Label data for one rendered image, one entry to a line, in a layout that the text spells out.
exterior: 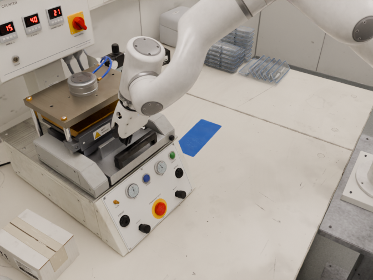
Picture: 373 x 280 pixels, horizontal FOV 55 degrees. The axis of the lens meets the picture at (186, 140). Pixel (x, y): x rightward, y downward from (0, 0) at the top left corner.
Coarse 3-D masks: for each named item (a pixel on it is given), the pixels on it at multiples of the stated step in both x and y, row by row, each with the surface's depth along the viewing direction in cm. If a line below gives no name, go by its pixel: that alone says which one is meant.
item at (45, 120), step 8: (112, 104) 104; (96, 112) 101; (104, 112) 101; (112, 112) 101; (48, 120) 101; (88, 120) 98; (96, 120) 98; (56, 128) 101; (72, 128) 95; (80, 128) 95; (72, 136) 97
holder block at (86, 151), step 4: (48, 128) 106; (48, 132) 106; (52, 132) 104; (56, 132) 104; (112, 132) 104; (56, 136) 104; (60, 136) 103; (64, 136) 103; (108, 136) 104; (112, 136) 105; (60, 140) 104; (100, 140) 102; (104, 140) 103; (96, 144) 101; (100, 144) 102; (88, 148) 99; (92, 148) 100; (96, 148) 101; (80, 152) 99; (84, 152) 98; (88, 152) 99; (92, 152) 101
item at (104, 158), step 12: (144, 132) 108; (156, 132) 108; (108, 144) 98; (120, 144) 103; (156, 144) 105; (96, 156) 100; (108, 156) 100; (132, 156) 100; (144, 156) 102; (108, 168) 96; (132, 168) 100; (108, 180) 95
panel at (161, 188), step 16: (160, 160) 108; (176, 160) 113; (160, 176) 108; (176, 176) 113; (112, 192) 96; (144, 192) 104; (160, 192) 109; (112, 208) 96; (128, 208) 100; (144, 208) 104; (128, 224) 100; (128, 240) 100
